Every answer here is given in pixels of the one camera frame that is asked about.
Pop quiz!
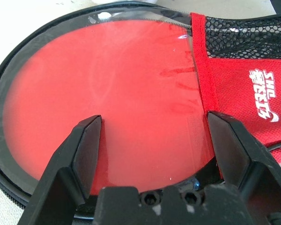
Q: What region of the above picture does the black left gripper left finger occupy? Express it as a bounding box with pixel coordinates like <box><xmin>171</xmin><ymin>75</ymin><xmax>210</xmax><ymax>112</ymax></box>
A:
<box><xmin>20</xmin><ymin>114</ymin><xmax>103</xmax><ymax>225</ymax></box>

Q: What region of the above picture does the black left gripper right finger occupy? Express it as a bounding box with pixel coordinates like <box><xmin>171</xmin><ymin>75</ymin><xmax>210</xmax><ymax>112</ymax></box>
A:
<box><xmin>207</xmin><ymin>111</ymin><xmax>281</xmax><ymax>225</ymax></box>

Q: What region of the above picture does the red black paddle case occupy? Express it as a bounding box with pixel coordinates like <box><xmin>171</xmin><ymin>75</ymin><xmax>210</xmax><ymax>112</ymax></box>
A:
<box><xmin>0</xmin><ymin>0</ymin><xmax>281</xmax><ymax>220</ymax></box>

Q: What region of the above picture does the red ping-pong paddle wooden handle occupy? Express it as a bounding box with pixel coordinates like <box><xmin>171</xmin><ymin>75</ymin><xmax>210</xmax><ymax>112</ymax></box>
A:
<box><xmin>1</xmin><ymin>20</ymin><xmax>215</xmax><ymax>195</ymax></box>

